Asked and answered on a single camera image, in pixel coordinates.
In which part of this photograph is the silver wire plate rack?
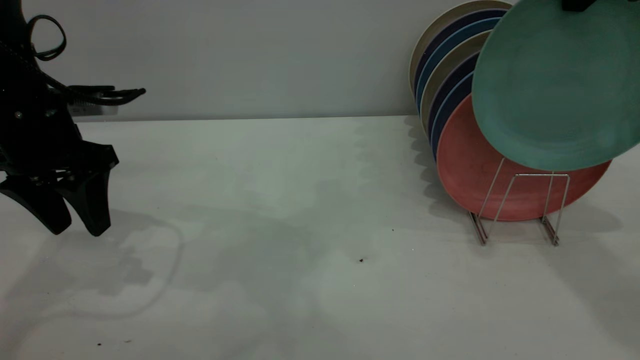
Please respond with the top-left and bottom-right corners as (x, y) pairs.
(468, 157), (571, 247)

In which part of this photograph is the green round plate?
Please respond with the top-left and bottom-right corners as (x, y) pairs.
(471, 0), (640, 172)

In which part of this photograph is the teal blue round plate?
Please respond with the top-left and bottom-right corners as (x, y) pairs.
(416, 17), (502, 113)

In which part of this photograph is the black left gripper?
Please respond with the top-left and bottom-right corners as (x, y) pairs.
(0, 112), (120, 237)

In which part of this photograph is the beige round plate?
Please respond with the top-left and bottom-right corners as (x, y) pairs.
(408, 0), (513, 98)
(420, 30), (493, 133)

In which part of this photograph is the black cable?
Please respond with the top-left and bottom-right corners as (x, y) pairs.
(27, 14), (147, 107)

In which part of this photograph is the pink round plate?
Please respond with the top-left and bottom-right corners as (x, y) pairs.
(436, 94), (613, 222)

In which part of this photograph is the dark purple round plate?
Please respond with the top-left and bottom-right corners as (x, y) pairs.
(413, 8), (508, 96)
(427, 51), (481, 141)

